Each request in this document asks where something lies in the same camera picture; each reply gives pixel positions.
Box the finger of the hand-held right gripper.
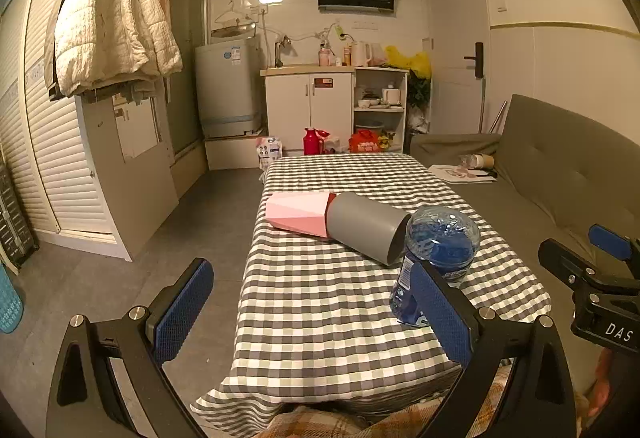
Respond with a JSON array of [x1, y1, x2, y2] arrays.
[[537, 224, 640, 291]]

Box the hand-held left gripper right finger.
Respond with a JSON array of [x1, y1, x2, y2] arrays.
[[409, 260, 582, 438]]

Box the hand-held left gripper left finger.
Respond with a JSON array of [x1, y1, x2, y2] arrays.
[[50, 258, 216, 438]]

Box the grey cup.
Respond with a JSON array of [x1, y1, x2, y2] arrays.
[[326, 192, 412, 267]]

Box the person's right hand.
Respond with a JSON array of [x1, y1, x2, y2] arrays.
[[591, 347, 616, 425]]

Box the clear blue plastic bottle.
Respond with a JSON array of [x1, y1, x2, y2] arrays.
[[389, 204, 481, 329]]

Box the grey-green sofa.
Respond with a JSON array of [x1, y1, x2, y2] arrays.
[[409, 92, 640, 369]]

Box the grey checkered tablecloth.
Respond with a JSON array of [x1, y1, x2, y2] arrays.
[[190, 153, 552, 425]]

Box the white papers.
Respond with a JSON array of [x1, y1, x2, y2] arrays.
[[429, 163, 498, 185]]

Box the pink faceted box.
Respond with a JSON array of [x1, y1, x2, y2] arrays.
[[265, 191, 338, 239]]

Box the white board panel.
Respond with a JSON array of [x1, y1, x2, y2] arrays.
[[75, 85, 180, 263]]

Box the white platform box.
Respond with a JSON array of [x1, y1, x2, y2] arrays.
[[204, 134, 271, 171]]

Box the teal basket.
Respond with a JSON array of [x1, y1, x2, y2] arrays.
[[0, 263, 25, 335]]

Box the white printed packet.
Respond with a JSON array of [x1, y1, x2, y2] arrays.
[[255, 136, 285, 171]]

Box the dark suitcase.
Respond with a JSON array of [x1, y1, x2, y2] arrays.
[[0, 153, 40, 275]]

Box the red snack bag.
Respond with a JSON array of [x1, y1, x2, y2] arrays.
[[348, 129, 385, 155]]

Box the red thermos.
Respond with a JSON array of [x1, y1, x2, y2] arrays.
[[302, 127, 332, 157]]

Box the white washing machine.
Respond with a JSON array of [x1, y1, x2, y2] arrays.
[[194, 36, 265, 139]]

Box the white slatted wardrobe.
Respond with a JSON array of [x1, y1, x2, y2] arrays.
[[0, 0, 121, 243]]

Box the white sink cabinet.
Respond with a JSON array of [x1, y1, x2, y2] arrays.
[[259, 65, 412, 156]]

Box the white door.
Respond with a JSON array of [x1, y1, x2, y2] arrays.
[[424, 0, 492, 139]]

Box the glass sliding door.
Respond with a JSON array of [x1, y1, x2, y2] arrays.
[[161, 0, 212, 169]]

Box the yellow plastic bag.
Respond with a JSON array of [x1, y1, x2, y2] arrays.
[[384, 45, 433, 81]]

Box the metal faucet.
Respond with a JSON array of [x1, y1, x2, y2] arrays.
[[272, 34, 293, 68]]

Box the white electric kettle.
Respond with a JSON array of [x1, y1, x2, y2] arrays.
[[351, 40, 374, 67]]

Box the metal basin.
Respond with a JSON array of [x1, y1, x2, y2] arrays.
[[210, 20, 258, 39]]

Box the white clothes hanger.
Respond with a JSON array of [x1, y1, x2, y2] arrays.
[[214, 0, 255, 26]]

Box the cream quilted jacket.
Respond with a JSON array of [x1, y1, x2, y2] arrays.
[[42, 0, 184, 98]]

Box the black door handle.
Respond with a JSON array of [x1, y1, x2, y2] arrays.
[[463, 42, 485, 78]]

